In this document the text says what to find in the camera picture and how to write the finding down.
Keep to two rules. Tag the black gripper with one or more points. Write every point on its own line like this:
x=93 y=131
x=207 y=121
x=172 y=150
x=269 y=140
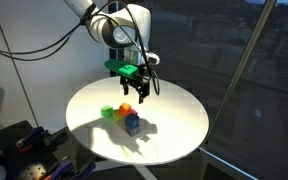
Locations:
x=138 y=83

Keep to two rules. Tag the blue block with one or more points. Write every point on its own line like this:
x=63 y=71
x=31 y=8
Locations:
x=132 y=121

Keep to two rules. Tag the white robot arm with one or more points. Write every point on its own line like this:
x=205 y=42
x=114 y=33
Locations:
x=120 y=26

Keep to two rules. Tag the magenta block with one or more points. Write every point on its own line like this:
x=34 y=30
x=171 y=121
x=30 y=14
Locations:
x=132 y=111

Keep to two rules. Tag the orange block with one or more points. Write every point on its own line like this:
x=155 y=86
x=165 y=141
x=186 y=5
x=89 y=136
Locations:
x=124 y=109

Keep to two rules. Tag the yellow block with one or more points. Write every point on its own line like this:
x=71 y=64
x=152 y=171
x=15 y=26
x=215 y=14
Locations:
x=117 y=117

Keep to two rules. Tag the green block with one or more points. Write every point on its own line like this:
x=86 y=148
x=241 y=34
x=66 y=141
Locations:
x=106 y=111

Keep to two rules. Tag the grey block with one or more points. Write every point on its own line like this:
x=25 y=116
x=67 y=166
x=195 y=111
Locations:
x=132 y=131

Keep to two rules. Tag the round white table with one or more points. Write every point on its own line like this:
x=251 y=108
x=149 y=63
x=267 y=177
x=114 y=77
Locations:
x=171 y=126

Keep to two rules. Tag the lower blue orange clamp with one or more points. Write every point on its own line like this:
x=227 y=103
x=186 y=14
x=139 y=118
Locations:
x=66 y=171

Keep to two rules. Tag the blue orange clamp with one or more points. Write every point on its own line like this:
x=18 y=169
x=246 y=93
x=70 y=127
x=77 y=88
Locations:
x=33 y=139
x=66 y=171

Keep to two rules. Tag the upper blue orange clamp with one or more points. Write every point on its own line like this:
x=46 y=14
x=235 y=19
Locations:
x=33 y=139

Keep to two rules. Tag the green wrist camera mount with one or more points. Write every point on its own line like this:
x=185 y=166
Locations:
x=121 y=67

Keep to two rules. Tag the table pedestal leg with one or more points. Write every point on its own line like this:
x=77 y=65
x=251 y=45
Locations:
x=146 y=173

